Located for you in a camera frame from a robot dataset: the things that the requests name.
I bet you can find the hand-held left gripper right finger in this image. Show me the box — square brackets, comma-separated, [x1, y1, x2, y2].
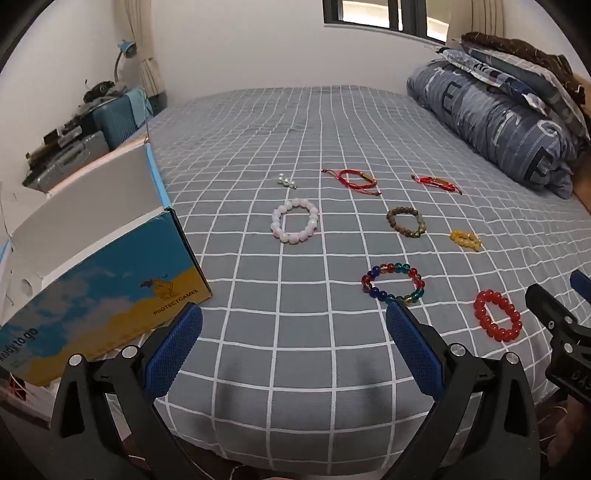
[385, 300, 541, 480]

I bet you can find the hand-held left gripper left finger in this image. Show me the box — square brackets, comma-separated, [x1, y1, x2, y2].
[46, 305, 204, 480]

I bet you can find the red bead bracelet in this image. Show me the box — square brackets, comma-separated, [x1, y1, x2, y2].
[474, 290, 522, 342]

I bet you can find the multicolour glass bead bracelet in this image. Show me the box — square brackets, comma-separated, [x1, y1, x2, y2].
[361, 263, 426, 305]

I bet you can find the blue and yellow cardboard box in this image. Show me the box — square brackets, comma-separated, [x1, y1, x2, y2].
[0, 140, 213, 388]

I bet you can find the yellow bead bracelet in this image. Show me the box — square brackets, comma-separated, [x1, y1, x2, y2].
[450, 230, 483, 251]

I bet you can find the brown wooden bead bracelet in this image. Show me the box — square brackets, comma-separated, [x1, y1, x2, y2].
[387, 207, 426, 241]

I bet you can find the pink bead bracelet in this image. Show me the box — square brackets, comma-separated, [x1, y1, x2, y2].
[270, 198, 320, 244]

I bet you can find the small red string bracelet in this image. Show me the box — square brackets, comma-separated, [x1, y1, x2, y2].
[411, 175, 463, 195]

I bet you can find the large red string bracelet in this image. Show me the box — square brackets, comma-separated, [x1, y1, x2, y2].
[322, 168, 383, 197]

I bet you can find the person's right hand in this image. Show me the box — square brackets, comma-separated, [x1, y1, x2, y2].
[547, 399, 591, 480]

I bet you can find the wooden headboard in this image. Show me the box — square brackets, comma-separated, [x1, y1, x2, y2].
[571, 69, 591, 204]

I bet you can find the white cardboard box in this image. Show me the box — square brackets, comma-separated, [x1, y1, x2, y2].
[0, 371, 61, 428]

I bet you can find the blue-grey folded quilt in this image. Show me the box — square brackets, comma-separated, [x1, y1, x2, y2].
[406, 59, 583, 200]

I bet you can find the patterned folded blanket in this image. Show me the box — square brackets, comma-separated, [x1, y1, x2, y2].
[436, 41, 589, 141]

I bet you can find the grey suitcase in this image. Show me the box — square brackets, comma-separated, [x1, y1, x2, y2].
[23, 131, 112, 192]

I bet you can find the grey checked bed sheet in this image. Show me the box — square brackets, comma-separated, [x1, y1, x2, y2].
[92, 85, 591, 476]

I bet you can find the blue suitcase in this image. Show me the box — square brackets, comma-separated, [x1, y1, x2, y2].
[92, 88, 153, 148]

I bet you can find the brown folded blanket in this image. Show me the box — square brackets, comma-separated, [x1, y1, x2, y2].
[462, 31, 587, 109]

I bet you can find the pile of dark cluttered things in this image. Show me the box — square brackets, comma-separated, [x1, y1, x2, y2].
[25, 79, 121, 162]

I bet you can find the beige curtain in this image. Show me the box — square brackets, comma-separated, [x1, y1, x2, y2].
[450, 0, 527, 47]
[113, 0, 168, 116]

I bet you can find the blue desk lamp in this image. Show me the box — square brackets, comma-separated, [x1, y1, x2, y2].
[113, 39, 139, 88]

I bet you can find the dark framed window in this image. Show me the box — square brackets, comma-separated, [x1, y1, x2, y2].
[322, 0, 455, 42]

